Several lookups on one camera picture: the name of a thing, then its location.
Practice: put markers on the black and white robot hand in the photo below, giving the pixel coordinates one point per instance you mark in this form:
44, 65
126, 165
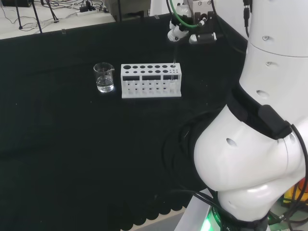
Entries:
204, 26

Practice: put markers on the black bench cloth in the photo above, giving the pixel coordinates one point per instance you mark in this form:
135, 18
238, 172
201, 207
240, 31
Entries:
72, 132

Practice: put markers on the black tripod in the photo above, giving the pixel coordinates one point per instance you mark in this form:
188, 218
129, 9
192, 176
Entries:
37, 16

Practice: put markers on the white test tube rack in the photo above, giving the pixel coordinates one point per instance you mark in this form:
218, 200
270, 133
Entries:
149, 78

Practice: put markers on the grey cabinet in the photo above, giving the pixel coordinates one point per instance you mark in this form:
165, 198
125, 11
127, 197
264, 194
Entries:
127, 9

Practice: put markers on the white power strip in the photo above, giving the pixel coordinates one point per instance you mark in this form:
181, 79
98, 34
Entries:
85, 12

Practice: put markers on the clear glass rod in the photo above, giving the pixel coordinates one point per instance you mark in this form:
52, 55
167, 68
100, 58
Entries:
175, 54

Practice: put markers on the glass beaker with water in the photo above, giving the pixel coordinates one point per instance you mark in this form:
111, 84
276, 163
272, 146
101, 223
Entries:
104, 81

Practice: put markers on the yellow stop button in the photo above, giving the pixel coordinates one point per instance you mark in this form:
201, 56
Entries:
292, 192

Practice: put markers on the clear cloth clip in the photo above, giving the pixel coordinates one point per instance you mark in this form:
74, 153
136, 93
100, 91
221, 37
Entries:
156, 17
63, 31

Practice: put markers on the black computer case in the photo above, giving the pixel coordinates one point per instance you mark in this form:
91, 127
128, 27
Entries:
14, 3

